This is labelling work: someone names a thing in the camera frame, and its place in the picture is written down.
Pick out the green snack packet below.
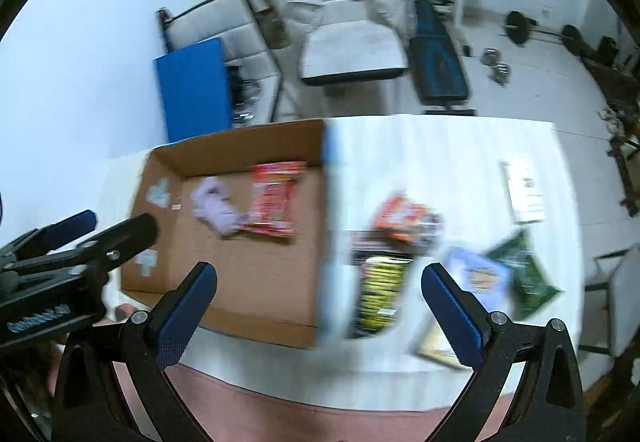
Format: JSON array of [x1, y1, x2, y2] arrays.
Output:
[[486, 228, 562, 322]]

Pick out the yellow cartoon tissue box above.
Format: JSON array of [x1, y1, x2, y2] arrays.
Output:
[[413, 319, 465, 370]]

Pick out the blue cartoon tissue pack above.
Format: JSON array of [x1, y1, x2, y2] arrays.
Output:
[[444, 247, 512, 312]]

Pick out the black yellow shoe wipes pack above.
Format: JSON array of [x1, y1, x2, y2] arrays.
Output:
[[348, 231, 416, 339]]

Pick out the orange snack packet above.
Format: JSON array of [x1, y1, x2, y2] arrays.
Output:
[[372, 192, 444, 255]]

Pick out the grey chair at right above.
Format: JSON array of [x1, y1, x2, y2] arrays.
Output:
[[578, 244, 639, 358]]

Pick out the lilac cloth bundle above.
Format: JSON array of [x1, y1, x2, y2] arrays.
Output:
[[191, 177, 248, 237]]

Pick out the brown cardboard box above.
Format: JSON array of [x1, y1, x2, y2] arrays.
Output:
[[120, 119, 326, 348]]

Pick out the red snack packet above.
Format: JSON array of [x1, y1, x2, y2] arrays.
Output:
[[242, 161, 307, 240]]

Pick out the blue folded mat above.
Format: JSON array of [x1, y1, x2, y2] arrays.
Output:
[[154, 38, 233, 143]]

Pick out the white booklet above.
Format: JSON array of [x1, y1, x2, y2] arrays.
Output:
[[501, 158, 546, 225]]

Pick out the grey quilted folded chair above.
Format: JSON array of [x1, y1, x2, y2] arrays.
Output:
[[156, 0, 283, 126]]

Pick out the dark wooden stool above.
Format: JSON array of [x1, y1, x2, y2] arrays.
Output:
[[608, 129, 639, 218]]

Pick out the chrome dumbbell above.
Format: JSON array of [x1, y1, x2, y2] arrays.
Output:
[[491, 62, 511, 86], [480, 47, 501, 68]]

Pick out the white padded chair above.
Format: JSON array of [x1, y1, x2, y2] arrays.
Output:
[[299, 19, 408, 86]]

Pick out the black blue weight bench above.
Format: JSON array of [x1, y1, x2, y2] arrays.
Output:
[[408, 0, 477, 116]]

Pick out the short barbell on floor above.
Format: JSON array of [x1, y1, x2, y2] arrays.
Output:
[[502, 10, 589, 57]]

